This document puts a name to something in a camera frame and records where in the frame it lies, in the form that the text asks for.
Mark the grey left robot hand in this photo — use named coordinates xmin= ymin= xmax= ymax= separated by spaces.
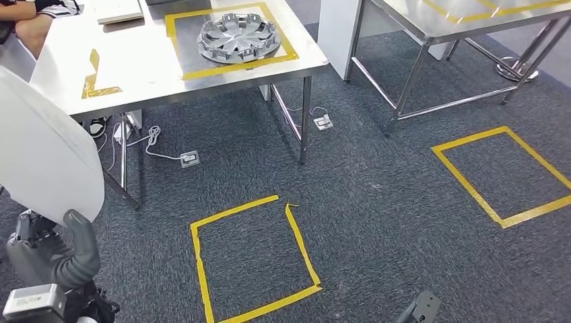
xmin=5 ymin=209 xmax=102 ymax=291

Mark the white curved shell part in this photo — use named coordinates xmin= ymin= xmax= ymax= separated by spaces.
xmin=0 ymin=65 xmax=106 ymax=227

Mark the steel workbench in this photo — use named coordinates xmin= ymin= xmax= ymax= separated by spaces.
xmin=28 ymin=0 xmax=330 ymax=211
xmin=344 ymin=0 xmax=571 ymax=137

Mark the white power adapter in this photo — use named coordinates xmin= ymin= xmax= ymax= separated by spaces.
xmin=113 ymin=124 xmax=133 ymax=145

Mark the metal floor socket plate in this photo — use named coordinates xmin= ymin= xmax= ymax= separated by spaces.
xmin=179 ymin=150 xmax=201 ymax=169
xmin=312 ymin=114 xmax=334 ymax=131

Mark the yellow bench tape corner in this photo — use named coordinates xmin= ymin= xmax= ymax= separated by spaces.
xmin=81 ymin=48 xmax=123 ymax=100

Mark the yellow floor tape square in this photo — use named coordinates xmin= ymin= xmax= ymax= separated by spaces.
xmin=190 ymin=194 xmax=323 ymax=323
xmin=431 ymin=125 xmax=571 ymax=230

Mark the person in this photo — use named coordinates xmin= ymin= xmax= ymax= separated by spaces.
xmin=0 ymin=0 xmax=108 ymax=139

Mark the white flat box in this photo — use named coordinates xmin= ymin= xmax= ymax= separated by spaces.
xmin=94 ymin=0 xmax=145 ymax=25

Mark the silver wheel hub cover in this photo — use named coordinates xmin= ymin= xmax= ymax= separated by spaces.
xmin=197 ymin=12 xmax=282 ymax=65

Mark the white side panel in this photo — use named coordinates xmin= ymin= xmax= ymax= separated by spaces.
xmin=317 ymin=0 xmax=456 ymax=81

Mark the chrome stanchion base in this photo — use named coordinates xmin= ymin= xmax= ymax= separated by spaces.
xmin=496 ymin=56 xmax=539 ymax=83

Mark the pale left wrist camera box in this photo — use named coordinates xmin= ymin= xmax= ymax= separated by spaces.
xmin=2 ymin=283 xmax=68 ymax=323

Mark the white cable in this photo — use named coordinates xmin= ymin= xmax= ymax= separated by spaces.
xmin=97 ymin=122 xmax=184 ymax=172
xmin=285 ymin=105 xmax=330 ymax=120

